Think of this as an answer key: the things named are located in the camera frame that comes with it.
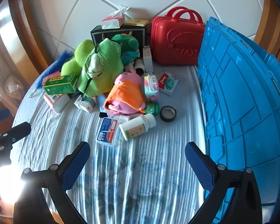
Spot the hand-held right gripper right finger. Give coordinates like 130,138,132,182
185,141,264,224

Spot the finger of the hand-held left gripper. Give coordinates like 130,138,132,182
0,109,10,125
0,122,32,145

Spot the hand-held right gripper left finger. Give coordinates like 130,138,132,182
13,141,91,224

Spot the blue smiley hot water bag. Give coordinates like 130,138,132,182
97,94,108,112

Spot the blue plastic crate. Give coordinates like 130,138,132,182
197,16,280,224

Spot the pastel sanitary pad pack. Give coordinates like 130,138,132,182
143,74,160,103

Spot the clear plastic bag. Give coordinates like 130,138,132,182
3,75,24,98

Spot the red white striped box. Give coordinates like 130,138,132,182
43,93,61,104

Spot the blue white flat box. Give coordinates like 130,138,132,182
97,117,120,146

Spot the white tissue pack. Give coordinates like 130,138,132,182
49,94,71,113

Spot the blue white striped bedsheet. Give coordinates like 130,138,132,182
12,64,215,224

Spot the green medicine box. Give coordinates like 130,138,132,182
42,74,78,95

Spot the teal white medicine box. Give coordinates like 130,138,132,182
80,97,98,113
74,97,85,109

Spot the black tape roll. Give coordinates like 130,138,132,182
160,106,177,122

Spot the large white pill bottle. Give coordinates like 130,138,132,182
119,113,157,141

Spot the pink white ointment tube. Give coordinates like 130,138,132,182
118,114,144,122

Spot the small green jar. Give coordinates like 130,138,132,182
145,103,159,116

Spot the wooden furniture panel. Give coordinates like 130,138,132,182
0,0,52,131
254,0,280,66

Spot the blue feather duster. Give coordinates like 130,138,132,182
29,49,74,98

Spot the pink pig plush orange dress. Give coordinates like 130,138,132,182
104,72,146,117

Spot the red and green small box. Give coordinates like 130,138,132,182
158,72,179,96

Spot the light green plush toy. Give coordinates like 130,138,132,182
61,39,96,76

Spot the small white plush toy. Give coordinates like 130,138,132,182
124,62,137,73

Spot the green frog fabric hat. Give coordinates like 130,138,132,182
77,38,125,97

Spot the cardboard tube roll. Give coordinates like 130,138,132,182
133,59,145,75

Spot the tall white box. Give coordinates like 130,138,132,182
143,47,154,73

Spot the teal fabric piece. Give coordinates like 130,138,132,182
120,51,140,64

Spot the red hard-shell suitcase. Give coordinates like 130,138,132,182
150,7,206,66

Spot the black cardboard box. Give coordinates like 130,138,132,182
91,24,148,47

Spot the dark green plush toy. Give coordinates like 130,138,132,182
111,33,140,54

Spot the tissue pack in plastic bag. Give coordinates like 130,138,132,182
100,5,131,29

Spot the flat yellow box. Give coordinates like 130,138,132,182
124,19,150,27

